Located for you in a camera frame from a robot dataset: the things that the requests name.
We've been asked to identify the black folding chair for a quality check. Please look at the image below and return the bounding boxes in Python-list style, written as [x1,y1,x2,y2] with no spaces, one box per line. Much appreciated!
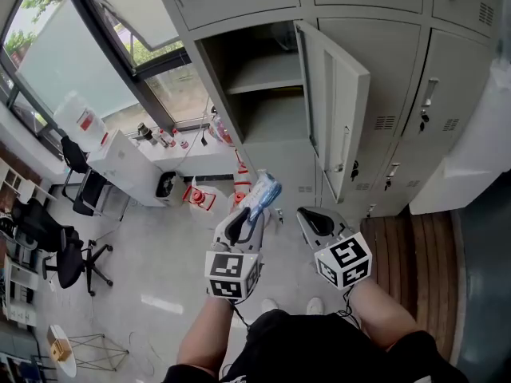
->
[59,135,131,219]

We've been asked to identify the dark thermos bottle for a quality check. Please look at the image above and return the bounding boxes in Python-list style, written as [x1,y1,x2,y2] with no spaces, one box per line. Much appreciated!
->
[137,122,159,146]

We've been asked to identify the locker door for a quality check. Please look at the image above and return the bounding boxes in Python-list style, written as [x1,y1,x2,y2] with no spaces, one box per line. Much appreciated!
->
[293,19,371,204]

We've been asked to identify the black jacket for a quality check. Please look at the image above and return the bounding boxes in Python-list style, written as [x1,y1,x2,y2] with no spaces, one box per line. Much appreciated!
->
[10,197,65,253]

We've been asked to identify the clear water jug red label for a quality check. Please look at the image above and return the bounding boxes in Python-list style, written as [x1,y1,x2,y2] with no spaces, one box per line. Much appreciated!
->
[53,90,109,153]

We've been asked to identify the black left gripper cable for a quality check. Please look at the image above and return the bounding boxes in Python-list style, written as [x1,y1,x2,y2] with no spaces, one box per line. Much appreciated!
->
[229,299,252,333]

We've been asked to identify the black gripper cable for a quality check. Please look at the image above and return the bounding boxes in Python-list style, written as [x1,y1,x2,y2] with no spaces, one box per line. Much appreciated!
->
[337,287,362,330]
[229,299,252,333]

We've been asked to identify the white black trash bin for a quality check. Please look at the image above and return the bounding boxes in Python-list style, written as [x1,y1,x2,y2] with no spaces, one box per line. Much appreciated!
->
[154,169,188,207]

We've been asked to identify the small wooden box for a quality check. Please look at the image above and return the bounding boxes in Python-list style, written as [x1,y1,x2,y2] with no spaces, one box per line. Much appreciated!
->
[48,335,71,361]

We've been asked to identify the person's left forearm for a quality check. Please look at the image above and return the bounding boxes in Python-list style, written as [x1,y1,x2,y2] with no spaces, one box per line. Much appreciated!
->
[176,295,235,374]

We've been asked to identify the person's right forearm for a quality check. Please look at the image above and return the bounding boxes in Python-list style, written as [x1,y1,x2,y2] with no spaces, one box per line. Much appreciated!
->
[349,277,420,350]

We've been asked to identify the clear jug with red handle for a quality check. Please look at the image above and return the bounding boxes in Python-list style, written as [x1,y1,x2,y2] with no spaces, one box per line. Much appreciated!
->
[227,173,260,215]
[234,148,251,175]
[182,176,219,219]

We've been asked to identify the white round side table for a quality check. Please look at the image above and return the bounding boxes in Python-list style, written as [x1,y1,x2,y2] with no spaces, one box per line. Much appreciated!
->
[46,324,77,378]

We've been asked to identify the black office chair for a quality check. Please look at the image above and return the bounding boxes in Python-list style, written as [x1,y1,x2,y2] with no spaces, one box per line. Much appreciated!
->
[42,225,115,298]

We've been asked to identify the metal wire frame stand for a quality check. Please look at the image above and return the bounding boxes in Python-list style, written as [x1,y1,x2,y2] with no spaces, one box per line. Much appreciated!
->
[67,333,129,373]

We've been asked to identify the white cubby shelf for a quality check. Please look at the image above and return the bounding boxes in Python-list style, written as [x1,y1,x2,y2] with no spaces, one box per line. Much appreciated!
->
[0,156,57,205]

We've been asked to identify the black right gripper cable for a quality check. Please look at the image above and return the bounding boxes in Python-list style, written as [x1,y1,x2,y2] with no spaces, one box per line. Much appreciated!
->
[337,287,362,330]

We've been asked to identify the grey metal locker cabinet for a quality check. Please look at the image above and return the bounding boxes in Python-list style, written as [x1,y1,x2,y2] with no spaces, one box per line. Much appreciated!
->
[149,0,504,219]

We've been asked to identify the white window ledge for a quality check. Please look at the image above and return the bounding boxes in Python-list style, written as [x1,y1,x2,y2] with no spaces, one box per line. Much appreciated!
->
[133,124,239,179]

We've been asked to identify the blue and white packet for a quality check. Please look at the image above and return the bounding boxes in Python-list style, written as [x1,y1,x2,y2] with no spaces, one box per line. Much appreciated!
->
[239,169,283,225]

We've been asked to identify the black window frame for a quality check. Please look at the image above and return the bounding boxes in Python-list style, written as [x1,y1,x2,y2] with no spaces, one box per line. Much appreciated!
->
[0,0,212,163]

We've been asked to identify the person's black clothing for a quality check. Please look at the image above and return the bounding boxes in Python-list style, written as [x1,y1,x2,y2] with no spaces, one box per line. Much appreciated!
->
[161,308,470,383]

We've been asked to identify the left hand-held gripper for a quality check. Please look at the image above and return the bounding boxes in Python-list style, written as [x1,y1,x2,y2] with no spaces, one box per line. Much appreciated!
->
[204,207,268,302]

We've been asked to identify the wooden slat decking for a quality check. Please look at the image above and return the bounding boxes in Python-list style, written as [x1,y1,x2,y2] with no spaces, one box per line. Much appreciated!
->
[358,209,460,369]

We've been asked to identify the pink cartoon print bag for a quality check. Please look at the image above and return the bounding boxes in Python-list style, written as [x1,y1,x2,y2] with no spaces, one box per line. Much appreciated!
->
[208,112,235,147]

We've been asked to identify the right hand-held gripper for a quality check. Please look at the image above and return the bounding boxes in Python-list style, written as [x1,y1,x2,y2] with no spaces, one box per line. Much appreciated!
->
[295,207,374,291]

